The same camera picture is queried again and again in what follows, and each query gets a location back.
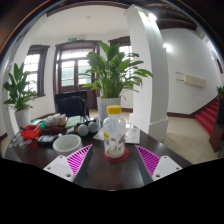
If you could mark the brown wooden stand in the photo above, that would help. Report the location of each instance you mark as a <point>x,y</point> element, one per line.
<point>217,133</point>

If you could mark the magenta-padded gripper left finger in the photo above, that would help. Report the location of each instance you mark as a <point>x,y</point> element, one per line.
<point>58,166</point>

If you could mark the green exit sign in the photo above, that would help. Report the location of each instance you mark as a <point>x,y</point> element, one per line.
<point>72,39</point>

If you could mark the brown wooden double door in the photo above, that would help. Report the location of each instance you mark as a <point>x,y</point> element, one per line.
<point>71,88</point>

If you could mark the red-carpeted staircase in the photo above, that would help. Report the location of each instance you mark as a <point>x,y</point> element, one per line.
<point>207,118</point>

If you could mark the black chair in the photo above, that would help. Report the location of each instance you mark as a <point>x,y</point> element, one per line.
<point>71,105</point>

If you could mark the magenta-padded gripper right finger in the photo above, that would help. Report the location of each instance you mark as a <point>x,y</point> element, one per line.
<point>168,166</point>

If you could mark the white wall radiator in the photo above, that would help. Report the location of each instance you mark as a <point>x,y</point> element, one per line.
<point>193,80</point>

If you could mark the leafy plant in white pot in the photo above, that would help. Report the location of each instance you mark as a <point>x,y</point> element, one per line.
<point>101,107</point>
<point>22,118</point>

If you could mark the small green plant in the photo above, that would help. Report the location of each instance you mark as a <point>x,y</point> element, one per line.
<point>220,90</point>

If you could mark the brown tray with snack jars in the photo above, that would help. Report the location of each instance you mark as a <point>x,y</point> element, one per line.
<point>55,126</point>

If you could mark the clear bottle with yellow cap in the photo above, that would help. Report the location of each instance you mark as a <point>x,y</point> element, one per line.
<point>114,133</point>

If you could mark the sheet of colourful stickers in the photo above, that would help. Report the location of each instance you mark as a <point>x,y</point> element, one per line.
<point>20,141</point>

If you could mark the flat round red coaster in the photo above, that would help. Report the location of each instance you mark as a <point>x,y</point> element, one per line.
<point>110,160</point>

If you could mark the red plastic box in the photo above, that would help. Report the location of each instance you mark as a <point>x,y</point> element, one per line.
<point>30,132</point>

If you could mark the grey round ball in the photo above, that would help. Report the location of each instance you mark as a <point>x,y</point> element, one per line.
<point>83,130</point>
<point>93,126</point>

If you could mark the black flat device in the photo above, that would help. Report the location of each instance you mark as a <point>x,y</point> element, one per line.
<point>48,139</point>

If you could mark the white speckled mug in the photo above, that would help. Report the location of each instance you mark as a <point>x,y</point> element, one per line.
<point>66,143</point>

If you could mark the white emergency wall lamp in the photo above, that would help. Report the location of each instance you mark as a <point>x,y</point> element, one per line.
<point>152,16</point>

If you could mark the green cloth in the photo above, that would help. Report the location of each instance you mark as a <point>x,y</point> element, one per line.
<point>73,121</point>

